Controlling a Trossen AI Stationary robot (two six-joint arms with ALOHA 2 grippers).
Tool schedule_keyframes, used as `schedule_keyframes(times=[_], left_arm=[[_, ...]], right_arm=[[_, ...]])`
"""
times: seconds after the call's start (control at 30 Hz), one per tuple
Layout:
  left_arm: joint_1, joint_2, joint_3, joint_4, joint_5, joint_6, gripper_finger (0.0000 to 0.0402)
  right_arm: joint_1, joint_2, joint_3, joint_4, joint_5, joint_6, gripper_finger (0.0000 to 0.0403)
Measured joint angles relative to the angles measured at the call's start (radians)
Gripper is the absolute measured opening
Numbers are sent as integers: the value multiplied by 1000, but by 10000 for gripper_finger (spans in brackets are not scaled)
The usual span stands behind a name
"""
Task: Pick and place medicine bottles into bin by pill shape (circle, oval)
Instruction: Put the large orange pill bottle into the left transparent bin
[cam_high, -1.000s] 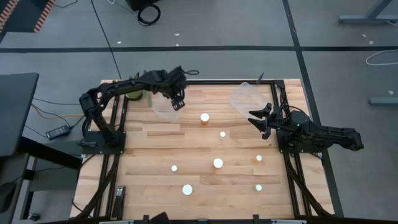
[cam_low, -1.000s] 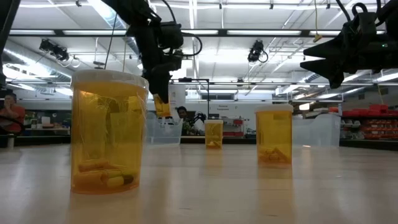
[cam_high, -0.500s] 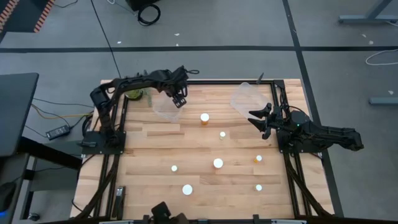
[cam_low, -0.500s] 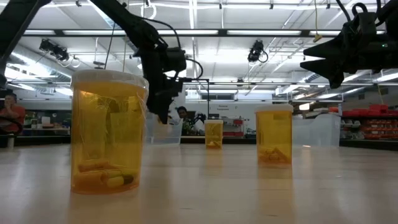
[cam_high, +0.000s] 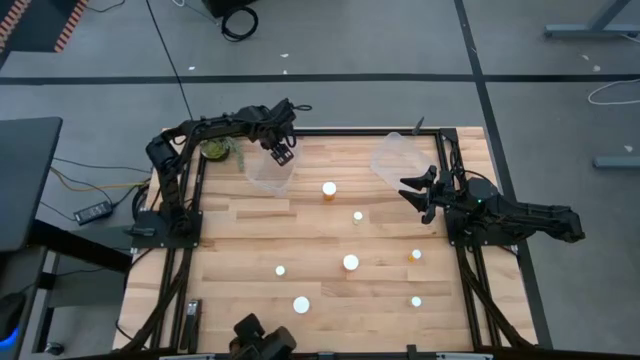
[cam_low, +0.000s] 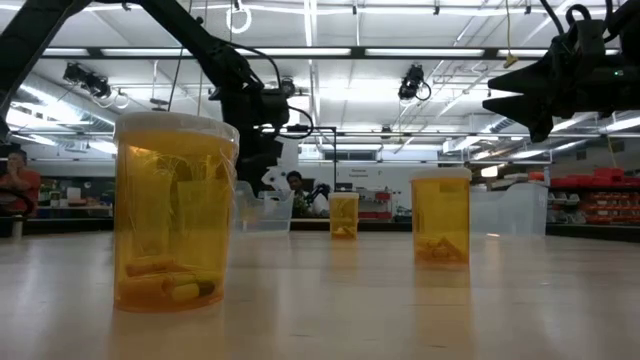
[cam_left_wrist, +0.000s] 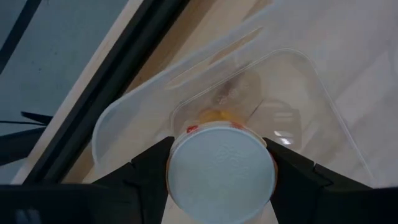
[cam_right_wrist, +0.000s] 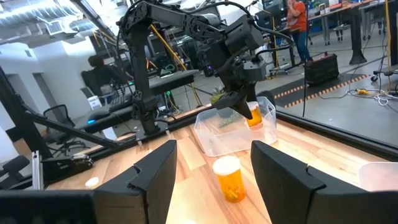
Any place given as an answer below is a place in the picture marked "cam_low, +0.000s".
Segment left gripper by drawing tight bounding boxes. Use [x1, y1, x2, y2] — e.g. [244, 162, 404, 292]
[219, 85, 289, 197]

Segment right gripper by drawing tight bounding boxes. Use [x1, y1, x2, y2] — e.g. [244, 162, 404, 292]
[482, 42, 629, 143]

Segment orange medicine bottle white cap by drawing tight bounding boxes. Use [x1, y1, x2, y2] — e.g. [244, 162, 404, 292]
[112, 110, 241, 315]
[328, 191, 360, 241]
[408, 166, 473, 267]

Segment clear plastic bin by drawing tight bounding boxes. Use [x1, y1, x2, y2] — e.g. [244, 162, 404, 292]
[233, 179, 295, 234]
[469, 182, 550, 237]

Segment person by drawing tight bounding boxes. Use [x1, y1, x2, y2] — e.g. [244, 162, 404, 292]
[0, 148, 42, 217]
[285, 169, 329, 219]

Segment hanging black spotlight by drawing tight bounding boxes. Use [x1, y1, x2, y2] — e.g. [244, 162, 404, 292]
[62, 62, 114, 100]
[397, 63, 432, 103]
[277, 75, 299, 99]

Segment red storage bins shelf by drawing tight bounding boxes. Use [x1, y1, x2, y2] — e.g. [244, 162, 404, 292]
[528, 167, 640, 226]

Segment red storage boxes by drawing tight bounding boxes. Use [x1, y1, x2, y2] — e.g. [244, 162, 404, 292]
[357, 189, 394, 221]

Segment black ceiling beam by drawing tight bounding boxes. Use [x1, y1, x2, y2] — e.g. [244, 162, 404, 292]
[39, 46, 621, 60]

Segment yellow hanging cord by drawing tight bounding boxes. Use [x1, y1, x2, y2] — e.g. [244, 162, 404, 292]
[503, 0, 519, 70]

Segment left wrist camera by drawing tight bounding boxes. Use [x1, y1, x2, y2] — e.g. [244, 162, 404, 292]
[259, 89, 291, 126]

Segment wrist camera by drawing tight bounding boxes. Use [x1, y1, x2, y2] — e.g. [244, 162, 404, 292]
[259, 89, 291, 126]
[569, 19, 607, 69]

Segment black gantry frame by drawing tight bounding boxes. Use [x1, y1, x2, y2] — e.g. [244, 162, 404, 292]
[284, 125, 338, 191]

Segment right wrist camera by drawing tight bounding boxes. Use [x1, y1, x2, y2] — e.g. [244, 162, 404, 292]
[569, 19, 607, 69]

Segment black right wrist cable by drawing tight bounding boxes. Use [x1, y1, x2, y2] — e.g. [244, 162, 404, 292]
[538, 0, 621, 44]

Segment black table frame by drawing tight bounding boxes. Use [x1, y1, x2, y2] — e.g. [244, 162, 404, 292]
[0, 217, 640, 240]

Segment white hanging ring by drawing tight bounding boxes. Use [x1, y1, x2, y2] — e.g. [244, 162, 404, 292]
[227, 2, 253, 35]

